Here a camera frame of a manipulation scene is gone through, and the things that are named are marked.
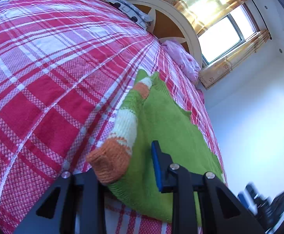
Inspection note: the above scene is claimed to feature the white car print pillow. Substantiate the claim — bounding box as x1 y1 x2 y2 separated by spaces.
106 0 153 30

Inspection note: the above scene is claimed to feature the window with frame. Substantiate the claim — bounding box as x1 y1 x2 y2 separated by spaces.
199 4 259 67

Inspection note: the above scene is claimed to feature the left yellow curtain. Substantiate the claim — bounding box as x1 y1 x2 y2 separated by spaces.
164 0 247 36

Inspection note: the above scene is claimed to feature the right yellow curtain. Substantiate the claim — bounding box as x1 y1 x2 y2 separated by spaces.
199 30 271 90

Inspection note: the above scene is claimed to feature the pink pillow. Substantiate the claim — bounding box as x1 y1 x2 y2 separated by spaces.
161 40 201 85

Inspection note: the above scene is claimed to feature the cream wooden headboard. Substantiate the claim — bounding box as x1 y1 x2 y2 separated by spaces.
126 0 202 65

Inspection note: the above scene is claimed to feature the green orange striped knit sweater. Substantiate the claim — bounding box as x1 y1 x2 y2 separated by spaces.
86 70 223 222

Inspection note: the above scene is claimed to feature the pink cloth behind bed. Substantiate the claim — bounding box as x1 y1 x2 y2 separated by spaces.
197 89 205 104

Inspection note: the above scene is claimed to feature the yellow curtain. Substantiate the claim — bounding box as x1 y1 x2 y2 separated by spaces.
164 0 247 36
199 30 271 90

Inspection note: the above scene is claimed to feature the red plaid bed sheet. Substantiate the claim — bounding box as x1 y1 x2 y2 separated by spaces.
0 0 221 233

